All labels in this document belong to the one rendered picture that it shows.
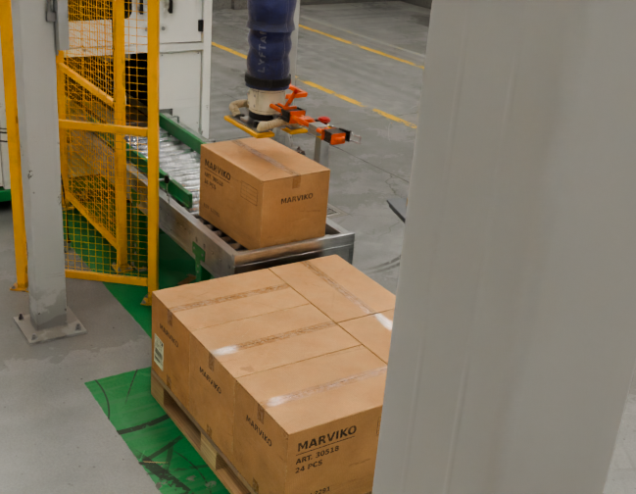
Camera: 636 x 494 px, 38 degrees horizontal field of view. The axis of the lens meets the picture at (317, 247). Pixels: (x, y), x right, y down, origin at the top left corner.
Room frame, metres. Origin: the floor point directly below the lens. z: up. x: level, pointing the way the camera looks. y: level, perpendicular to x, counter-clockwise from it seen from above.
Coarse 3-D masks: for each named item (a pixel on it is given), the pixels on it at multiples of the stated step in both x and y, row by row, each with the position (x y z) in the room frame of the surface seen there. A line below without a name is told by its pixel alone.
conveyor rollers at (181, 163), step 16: (160, 128) 6.08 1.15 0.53; (160, 144) 5.70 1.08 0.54; (176, 144) 5.76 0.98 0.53; (160, 160) 5.41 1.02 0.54; (176, 160) 5.46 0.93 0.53; (192, 160) 5.44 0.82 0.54; (176, 176) 5.10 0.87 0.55; (192, 176) 5.14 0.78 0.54; (192, 192) 4.88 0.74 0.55; (192, 208) 4.65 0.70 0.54; (208, 224) 4.42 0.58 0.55; (224, 240) 4.26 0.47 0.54
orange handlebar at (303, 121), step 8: (288, 88) 4.74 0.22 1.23; (296, 88) 4.68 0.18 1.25; (288, 96) 4.55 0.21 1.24; (296, 96) 4.57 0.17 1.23; (304, 96) 4.60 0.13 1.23; (272, 104) 4.34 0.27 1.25; (280, 104) 4.36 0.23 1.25; (280, 112) 4.27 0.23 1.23; (296, 120) 4.15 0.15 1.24; (304, 120) 4.11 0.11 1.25; (312, 120) 4.13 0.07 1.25; (320, 128) 4.00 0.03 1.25; (344, 136) 3.93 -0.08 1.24
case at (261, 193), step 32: (224, 160) 4.35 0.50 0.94; (256, 160) 4.36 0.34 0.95; (288, 160) 4.40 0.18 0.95; (224, 192) 4.34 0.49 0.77; (256, 192) 4.11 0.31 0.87; (288, 192) 4.16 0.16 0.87; (320, 192) 4.29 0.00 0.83; (224, 224) 4.33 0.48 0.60; (256, 224) 4.10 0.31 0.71; (288, 224) 4.17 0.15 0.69; (320, 224) 4.30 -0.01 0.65
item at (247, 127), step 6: (240, 114) 4.44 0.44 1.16; (228, 120) 4.45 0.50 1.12; (234, 120) 4.43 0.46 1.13; (240, 120) 4.42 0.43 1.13; (240, 126) 4.35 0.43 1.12; (246, 126) 4.33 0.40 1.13; (252, 126) 4.32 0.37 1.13; (252, 132) 4.25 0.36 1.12; (258, 132) 4.25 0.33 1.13; (264, 132) 4.26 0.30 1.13; (270, 132) 4.27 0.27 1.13
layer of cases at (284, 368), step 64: (192, 320) 3.40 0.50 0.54; (256, 320) 3.45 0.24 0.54; (320, 320) 3.50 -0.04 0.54; (384, 320) 3.54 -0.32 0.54; (192, 384) 3.28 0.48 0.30; (256, 384) 2.95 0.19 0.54; (320, 384) 2.98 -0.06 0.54; (384, 384) 3.02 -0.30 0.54; (256, 448) 2.82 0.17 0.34; (320, 448) 2.73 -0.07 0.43
